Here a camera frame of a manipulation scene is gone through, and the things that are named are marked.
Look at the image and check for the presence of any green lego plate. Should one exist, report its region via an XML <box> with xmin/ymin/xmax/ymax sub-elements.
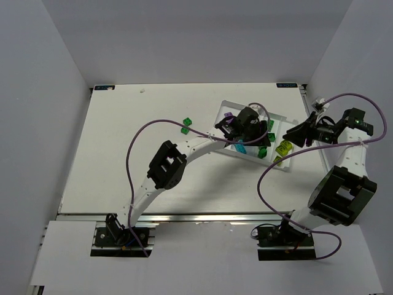
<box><xmin>267</xmin><ymin>120</ymin><xmax>276</xmax><ymax>142</ymax></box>

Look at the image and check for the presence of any small green lego brick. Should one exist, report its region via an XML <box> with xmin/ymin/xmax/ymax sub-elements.
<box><xmin>257</xmin><ymin>147</ymin><xmax>268</xmax><ymax>159</ymax></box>

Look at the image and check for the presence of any teal long lego brick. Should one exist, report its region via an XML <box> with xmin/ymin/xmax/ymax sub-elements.
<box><xmin>234</xmin><ymin>144</ymin><xmax>247</xmax><ymax>154</ymax></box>

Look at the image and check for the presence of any yellow-green lego brick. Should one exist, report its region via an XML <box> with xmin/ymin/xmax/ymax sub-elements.
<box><xmin>275</xmin><ymin>140</ymin><xmax>293</xmax><ymax>157</ymax></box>

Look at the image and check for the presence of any white compartment sorting tray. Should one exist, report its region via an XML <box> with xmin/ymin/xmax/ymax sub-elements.
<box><xmin>215</xmin><ymin>100</ymin><xmax>299</xmax><ymax>166</ymax></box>

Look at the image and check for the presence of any lime lego brick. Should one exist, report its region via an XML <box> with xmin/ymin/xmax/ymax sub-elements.
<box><xmin>273</xmin><ymin>155</ymin><xmax>282</xmax><ymax>167</ymax></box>

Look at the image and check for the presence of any green lego brick top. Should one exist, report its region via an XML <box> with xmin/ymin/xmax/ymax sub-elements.
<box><xmin>182</xmin><ymin>117</ymin><xmax>192</xmax><ymax>126</ymax></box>

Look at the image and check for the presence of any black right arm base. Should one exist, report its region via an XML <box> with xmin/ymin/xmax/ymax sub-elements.
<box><xmin>251</xmin><ymin>219</ymin><xmax>316</xmax><ymax>261</ymax></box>

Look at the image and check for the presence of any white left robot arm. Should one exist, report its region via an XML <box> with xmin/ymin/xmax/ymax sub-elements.
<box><xmin>105</xmin><ymin>103</ymin><xmax>271</xmax><ymax>246</ymax></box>

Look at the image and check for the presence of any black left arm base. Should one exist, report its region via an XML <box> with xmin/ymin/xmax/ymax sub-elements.
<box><xmin>90</xmin><ymin>213</ymin><xmax>155</xmax><ymax>258</ymax></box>

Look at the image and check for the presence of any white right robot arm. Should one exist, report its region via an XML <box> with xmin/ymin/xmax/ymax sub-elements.
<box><xmin>276</xmin><ymin>108</ymin><xmax>377</xmax><ymax>242</ymax></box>

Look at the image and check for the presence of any blue label right corner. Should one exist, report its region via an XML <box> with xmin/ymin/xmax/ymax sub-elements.
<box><xmin>276</xmin><ymin>83</ymin><xmax>298</xmax><ymax>88</ymax></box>

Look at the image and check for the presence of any blue label corner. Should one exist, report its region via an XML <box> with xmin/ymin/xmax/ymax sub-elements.
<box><xmin>276</xmin><ymin>83</ymin><xmax>298</xmax><ymax>88</ymax></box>
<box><xmin>94</xmin><ymin>85</ymin><xmax>115</xmax><ymax>91</ymax></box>

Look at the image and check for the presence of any blue label left corner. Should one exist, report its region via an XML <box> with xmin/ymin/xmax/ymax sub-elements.
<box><xmin>94</xmin><ymin>85</ymin><xmax>115</xmax><ymax>91</ymax></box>

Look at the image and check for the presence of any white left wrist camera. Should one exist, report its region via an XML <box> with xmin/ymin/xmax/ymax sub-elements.
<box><xmin>248</xmin><ymin>104</ymin><xmax>266</xmax><ymax>120</ymax></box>

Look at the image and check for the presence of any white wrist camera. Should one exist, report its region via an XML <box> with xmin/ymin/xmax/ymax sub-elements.
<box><xmin>248</xmin><ymin>104</ymin><xmax>266</xmax><ymax>120</ymax></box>
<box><xmin>311</xmin><ymin>96</ymin><xmax>330</xmax><ymax>119</ymax></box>

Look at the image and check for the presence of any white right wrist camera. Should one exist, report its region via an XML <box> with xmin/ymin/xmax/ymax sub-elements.
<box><xmin>311</xmin><ymin>96</ymin><xmax>330</xmax><ymax>119</ymax></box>

